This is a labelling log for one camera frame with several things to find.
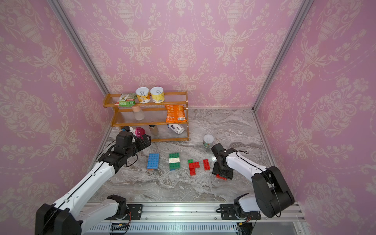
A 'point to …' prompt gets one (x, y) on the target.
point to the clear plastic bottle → (138, 113)
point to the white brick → (174, 160)
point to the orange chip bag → (176, 114)
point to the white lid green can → (208, 140)
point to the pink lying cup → (139, 132)
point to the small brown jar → (153, 129)
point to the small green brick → (190, 161)
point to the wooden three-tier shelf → (164, 117)
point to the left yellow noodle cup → (143, 95)
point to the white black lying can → (176, 128)
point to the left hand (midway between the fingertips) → (146, 140)
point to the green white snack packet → (126, 100)
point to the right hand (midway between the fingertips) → (220, 173)
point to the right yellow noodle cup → (157, 93)
